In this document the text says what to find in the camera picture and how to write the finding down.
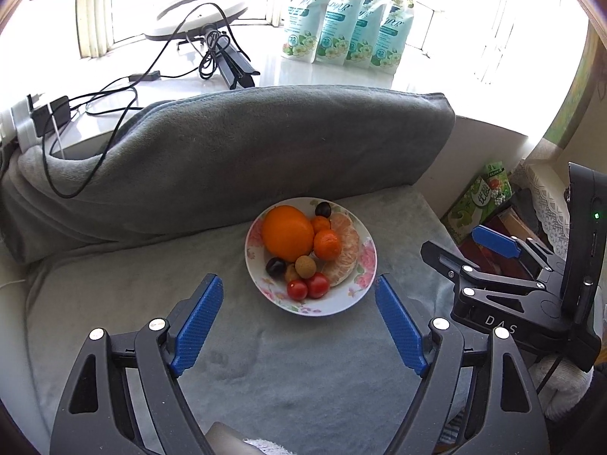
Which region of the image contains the light grey fleece blanket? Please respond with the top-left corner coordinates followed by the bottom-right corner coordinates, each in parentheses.
top-left (26, 185), bottom-right (475, 455)

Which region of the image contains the peeled pomelo segment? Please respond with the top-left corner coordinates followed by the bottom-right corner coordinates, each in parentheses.
top-left (319, 212), bottom-right (361, 287)

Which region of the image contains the person's right hand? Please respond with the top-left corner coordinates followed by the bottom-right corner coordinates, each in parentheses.
top-left (528, 355), bottom-right (596, 422)

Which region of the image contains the green printed carton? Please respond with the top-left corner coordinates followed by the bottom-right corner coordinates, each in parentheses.
top-left (441, 175), bottom-right (496, 247)

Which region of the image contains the white floral plate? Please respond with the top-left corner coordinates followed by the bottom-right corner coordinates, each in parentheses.
top-left (245, 197), bottom-right (378, 316)

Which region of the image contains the large orange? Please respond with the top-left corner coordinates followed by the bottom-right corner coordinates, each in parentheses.
top-left (262, 205), bottom-right (316, 257)

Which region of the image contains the black power adapter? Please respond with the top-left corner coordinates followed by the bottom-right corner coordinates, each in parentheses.
top-left (29, 96), bottom-right (72, 137)

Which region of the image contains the red cardboard box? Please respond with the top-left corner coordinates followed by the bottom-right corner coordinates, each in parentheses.
top-left (458, 206), bottom-right (546, 280)

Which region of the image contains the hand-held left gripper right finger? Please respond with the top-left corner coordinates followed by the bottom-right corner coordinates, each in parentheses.
top-left (374, 273), bottom-right (551, 455)

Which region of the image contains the white lace cloth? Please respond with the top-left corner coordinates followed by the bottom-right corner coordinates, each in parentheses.
top-left (524, 158), bottom-right (572, 252)

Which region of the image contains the white ring light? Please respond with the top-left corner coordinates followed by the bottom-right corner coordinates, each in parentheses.
top-left (143, 0), bottom-right (250, 42)

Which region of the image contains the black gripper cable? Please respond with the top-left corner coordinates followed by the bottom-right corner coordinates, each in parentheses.
top-left (535, 355), bottom-right (572, 395)

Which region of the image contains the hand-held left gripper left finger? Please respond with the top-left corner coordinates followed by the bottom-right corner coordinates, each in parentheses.
top-left (50, 273), bottom-right (225, 455)

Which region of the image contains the person's left hand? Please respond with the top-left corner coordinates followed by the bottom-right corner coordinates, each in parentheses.
top-left (204, 421), bottom-right (295, 455)

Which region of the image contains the black power cable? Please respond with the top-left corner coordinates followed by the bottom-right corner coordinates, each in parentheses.
top-left (42, 2), bottom-right (247, 198)

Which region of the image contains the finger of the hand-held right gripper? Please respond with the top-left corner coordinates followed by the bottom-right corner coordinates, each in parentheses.
top-left (420, 241), bottom-right (560, 306)
top-left (471, 225), bottom-right (563, 276)

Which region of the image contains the rolled dark grey blanket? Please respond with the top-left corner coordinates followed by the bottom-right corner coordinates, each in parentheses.
top-left (0, 84), bottom-right (456, 266)

